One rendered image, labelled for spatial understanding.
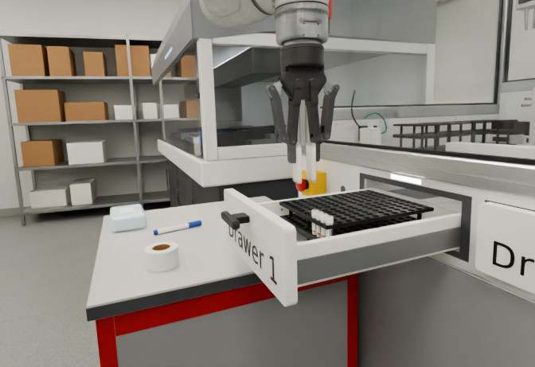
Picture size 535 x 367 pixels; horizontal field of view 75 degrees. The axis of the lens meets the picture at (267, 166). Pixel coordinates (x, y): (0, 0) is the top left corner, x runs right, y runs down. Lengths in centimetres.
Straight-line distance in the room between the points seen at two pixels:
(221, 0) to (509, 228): 59
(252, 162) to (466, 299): 96
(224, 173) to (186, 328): 76
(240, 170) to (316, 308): 73
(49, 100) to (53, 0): 123
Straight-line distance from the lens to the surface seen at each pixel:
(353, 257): 54
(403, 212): 65
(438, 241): 65
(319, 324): 89
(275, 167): 147
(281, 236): 46
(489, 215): 62
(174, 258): 78
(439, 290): 75
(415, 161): 73
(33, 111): 446
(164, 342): 77
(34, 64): 448
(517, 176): 61
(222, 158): 139
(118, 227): 107
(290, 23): 60
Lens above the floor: 107
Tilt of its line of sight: 8 degrees down
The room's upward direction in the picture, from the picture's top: 2 degrees counter-clockwise
